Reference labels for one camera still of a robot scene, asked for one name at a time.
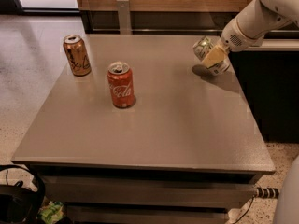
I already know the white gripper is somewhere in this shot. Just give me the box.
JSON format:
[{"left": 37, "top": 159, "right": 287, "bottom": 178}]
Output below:
[{"left": 202, "top": 17, "right": 258, "bottom": 68}]

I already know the white green 7up can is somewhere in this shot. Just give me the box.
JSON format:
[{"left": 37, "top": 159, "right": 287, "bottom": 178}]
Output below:
[{"left": 192, "top": 36, "right": 230, "bottom": 76}]

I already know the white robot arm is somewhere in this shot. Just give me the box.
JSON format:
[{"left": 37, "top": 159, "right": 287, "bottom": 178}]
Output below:
[{"left": 203, "top": 0, "right": 299, "bottom": 68}]

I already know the red Coca-Cola can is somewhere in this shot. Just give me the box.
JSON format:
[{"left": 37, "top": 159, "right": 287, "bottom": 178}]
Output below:
[{"left": 107, "top": 62, "right": 135, "bottom": 108}]

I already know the gold brown soda can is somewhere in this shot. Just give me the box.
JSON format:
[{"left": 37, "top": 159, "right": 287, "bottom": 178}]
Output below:
[{"left": 63, "top": 35, "right": 92, "bottom": 77}]

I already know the grey table with drawers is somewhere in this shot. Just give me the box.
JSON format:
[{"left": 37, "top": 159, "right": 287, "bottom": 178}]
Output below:
[{"left": 12, "top": 35, "right": 275, "bottom": 224}]

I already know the green snack bag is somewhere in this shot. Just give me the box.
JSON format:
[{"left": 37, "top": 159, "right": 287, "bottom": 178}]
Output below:
[{"left": 37, "top": 202, "right": 65, "bottom": 224}]

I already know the left metal wall bracket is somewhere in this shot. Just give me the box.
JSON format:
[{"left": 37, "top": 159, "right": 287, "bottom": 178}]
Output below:
[{"left": 117, "top": 0, "right": 132, "bottom": 35}]

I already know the thin black cable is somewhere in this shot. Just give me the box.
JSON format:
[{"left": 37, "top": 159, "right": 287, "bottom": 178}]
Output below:
[{"left": 232, "top": 196, "right": 256, "bottom": 224}]

